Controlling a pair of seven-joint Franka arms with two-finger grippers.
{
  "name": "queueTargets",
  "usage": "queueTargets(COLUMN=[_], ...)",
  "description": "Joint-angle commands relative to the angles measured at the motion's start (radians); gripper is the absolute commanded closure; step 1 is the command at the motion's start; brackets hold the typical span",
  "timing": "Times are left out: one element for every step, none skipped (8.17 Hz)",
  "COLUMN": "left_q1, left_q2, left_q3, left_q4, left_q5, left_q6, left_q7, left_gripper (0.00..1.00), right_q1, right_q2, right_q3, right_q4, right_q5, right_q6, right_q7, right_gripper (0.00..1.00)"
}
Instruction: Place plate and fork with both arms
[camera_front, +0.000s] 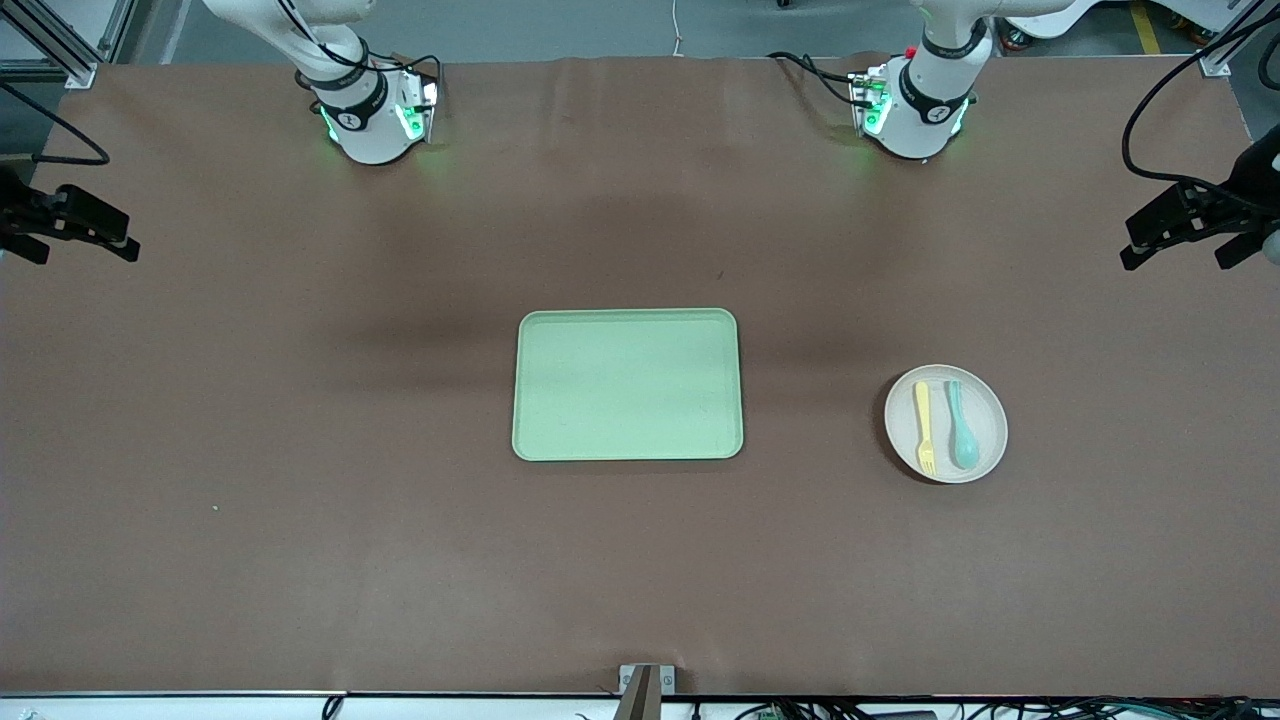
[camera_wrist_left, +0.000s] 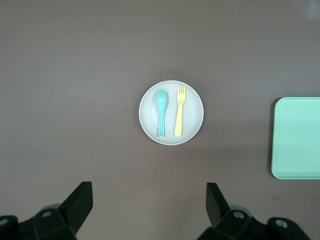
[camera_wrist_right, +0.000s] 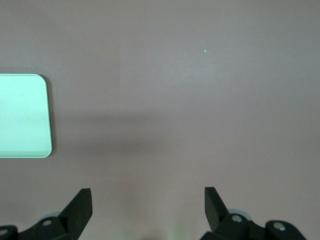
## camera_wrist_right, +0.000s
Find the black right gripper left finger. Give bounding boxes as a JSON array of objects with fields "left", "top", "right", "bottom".
[{"left": 0, "top": 188, "right": 93, "bottom": 240}]

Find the light green rectangular tray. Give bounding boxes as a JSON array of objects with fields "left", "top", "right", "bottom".
[{"left": 0, "top": 73, "right": 54, "bottom": 159}]

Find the brown table cover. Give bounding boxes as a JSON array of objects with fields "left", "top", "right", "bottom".
[{"left": 0, "top": 0, "right": 320, "bottom": 240}]

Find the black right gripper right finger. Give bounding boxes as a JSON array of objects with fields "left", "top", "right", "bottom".
[{"left": 201, "top": 186, "right": 307, "bottom": 240}]

